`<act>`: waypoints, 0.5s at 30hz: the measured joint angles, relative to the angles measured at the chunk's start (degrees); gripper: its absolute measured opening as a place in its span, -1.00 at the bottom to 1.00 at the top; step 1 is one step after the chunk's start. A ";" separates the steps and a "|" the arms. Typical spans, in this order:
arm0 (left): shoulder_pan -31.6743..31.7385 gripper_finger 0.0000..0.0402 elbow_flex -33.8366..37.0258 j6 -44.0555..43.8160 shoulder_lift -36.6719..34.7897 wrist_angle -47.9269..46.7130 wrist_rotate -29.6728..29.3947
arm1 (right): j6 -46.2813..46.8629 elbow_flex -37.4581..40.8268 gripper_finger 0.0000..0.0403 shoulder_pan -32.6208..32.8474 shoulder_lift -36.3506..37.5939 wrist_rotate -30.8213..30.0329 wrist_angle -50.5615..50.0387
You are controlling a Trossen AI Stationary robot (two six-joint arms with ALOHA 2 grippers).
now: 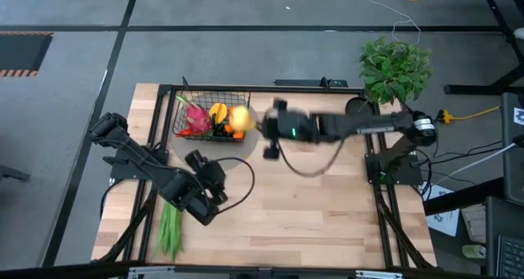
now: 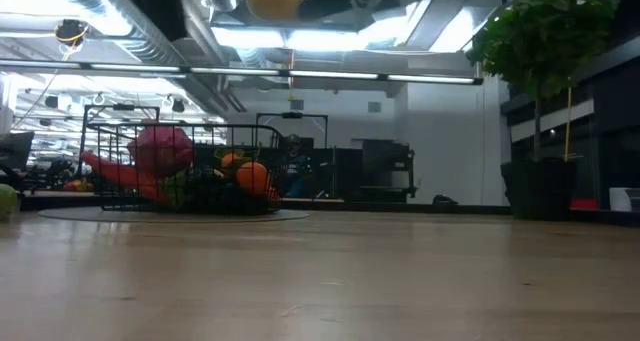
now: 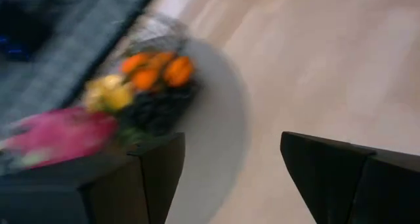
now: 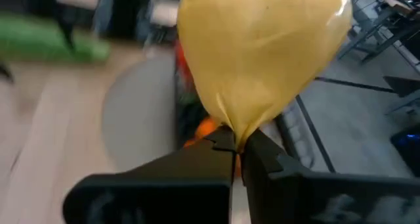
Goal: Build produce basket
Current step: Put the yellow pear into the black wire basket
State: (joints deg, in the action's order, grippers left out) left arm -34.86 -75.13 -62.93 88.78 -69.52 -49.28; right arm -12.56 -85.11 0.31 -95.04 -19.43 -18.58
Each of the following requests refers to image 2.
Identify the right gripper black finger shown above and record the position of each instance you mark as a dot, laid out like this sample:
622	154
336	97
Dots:
309	11

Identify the pink dragon fruit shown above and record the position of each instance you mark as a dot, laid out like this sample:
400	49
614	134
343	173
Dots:
160	151

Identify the orange tangerine cluster with leaves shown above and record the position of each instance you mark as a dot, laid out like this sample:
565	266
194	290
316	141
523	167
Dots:
231	160
252	178

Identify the green bean bundle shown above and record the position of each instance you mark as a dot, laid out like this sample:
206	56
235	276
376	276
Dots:
6	201

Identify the long ceiling light bar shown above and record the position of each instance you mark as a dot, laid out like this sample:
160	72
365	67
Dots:
330	74

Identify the black round ceiling fixture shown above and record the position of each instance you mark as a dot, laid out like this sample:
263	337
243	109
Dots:
71	31

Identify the person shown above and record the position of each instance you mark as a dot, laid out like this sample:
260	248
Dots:
299	168

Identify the black background cabinet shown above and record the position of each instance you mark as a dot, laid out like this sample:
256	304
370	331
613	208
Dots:
385	166

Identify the dark monitor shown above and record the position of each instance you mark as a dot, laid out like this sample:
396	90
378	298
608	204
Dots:
15	150

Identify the green leafy plant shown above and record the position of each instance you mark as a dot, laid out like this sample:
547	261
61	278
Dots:
540	36

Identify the grey round plate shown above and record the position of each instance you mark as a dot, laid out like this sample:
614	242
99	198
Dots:
170	216

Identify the black background rig frame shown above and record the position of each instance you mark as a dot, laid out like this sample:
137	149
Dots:
125	107
292	115

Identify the black aluminium table frame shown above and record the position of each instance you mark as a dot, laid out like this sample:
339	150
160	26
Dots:
375	207

